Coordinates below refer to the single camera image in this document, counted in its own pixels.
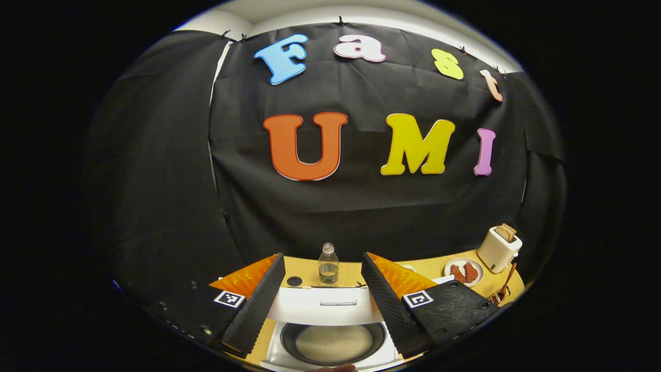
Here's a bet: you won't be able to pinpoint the clear plastic water bottle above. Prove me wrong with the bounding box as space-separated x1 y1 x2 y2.
318 242 340 286

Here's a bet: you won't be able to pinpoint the black backdrop cloth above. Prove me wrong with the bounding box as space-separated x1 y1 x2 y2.
83 23 568 305

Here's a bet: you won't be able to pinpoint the brown wooden spoon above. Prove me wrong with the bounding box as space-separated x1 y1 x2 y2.
493 262 517 303

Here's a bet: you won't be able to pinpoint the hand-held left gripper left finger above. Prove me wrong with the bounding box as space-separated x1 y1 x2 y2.
146 253 286 357

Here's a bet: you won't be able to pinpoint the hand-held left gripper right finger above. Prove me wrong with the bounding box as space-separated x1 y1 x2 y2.
360 252 500 360

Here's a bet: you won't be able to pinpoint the white rice cooker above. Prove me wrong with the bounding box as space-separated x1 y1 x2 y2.
258 286 406 372

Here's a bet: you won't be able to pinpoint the white toaster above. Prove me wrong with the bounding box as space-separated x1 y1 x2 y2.
476 226 523 274

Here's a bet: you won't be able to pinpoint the white round plate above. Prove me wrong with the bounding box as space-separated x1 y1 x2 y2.
444 258 485 288

